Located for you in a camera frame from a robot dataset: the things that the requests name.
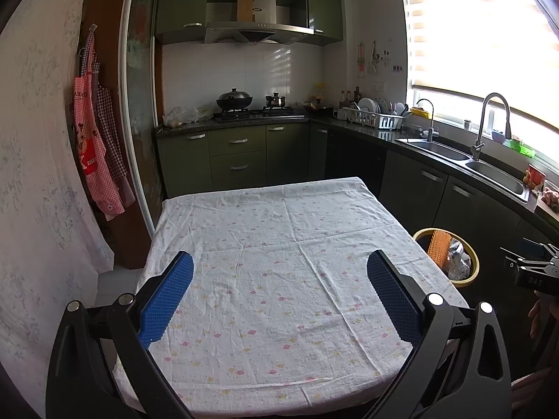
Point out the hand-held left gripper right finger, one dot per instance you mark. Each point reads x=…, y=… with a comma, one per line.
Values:
x=393, y=297

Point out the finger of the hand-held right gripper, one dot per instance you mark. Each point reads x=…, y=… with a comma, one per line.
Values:
x=533, y=246
x=537, y=264

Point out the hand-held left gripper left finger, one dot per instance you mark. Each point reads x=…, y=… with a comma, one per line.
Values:
x=168, y=299

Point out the yellow-rimmed trash bin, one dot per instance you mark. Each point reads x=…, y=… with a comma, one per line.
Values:
x=475, y=266

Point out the orange mesh pad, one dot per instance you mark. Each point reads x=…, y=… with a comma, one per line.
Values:
x=439, y=246

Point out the silver white snack wrapper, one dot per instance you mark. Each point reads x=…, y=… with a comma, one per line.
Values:
x=456, y=262

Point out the person's right hand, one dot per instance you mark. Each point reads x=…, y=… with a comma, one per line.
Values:
x=536, y=318

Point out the red container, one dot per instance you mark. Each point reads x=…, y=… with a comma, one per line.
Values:
x=535, y=176

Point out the green cloth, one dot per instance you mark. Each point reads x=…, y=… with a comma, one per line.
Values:
x=519, y=147

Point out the dark base cabinets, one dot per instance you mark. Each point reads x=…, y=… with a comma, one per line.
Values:
x=415, y=192

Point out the pink garment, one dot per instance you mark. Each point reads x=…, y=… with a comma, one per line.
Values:
x=528, y=388

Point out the white floral tablecloth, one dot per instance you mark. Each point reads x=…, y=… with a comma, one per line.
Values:
x=284, y=248

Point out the tall steel faucet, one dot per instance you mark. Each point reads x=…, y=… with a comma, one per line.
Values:
x=479, y=135

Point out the steel double sink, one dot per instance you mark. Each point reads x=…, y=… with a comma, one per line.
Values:
x=441, y=150

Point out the green base cabinets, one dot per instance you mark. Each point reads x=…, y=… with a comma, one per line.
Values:
x=236, y=157

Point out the small steel faucet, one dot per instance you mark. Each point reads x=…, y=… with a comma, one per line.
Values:
x=432, y=122

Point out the dark checked apron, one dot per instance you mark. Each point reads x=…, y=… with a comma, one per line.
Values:
x=111, y=139

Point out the red striped apron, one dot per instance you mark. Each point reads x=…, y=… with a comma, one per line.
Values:
x=89, y=148

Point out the yellow sponge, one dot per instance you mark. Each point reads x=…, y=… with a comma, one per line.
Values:
x=420, y=113

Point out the white dish rack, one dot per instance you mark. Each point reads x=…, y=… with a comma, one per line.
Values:
x=375, y=121

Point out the clear plastic bags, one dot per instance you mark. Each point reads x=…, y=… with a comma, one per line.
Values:
x=183, y=115

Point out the white mug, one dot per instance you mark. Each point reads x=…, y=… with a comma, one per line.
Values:
x=340, y=115

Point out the row of white plates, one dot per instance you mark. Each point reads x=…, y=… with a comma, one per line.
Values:
x=367, y=104

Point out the dark frying pan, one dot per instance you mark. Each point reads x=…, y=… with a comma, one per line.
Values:
x=319, y=107

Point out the condiment bottles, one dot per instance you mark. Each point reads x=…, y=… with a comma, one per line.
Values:
x=357, y=96

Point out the glass sliding door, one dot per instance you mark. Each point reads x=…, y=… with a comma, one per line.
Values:
x=139, y=96

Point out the gas stove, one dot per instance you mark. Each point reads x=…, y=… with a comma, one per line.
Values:
x=262, y=113

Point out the black wok with lid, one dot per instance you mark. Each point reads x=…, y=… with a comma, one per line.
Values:
x=235, y=100

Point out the white window blind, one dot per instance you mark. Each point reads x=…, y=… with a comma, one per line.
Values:
x=471, y=30

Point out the white hanging utensil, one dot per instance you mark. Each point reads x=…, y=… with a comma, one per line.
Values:
x=373, y=59

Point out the steel range hood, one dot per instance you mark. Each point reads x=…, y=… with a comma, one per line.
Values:
x=257, y=32

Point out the wooden cutting board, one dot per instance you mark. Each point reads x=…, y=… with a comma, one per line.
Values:
x=245, y=6

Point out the hanging wall ornament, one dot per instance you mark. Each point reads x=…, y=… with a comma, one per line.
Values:
x=360, y=61

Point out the green wall cabinet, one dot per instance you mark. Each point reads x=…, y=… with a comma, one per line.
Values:
x=181, y=4
x=325, y=8

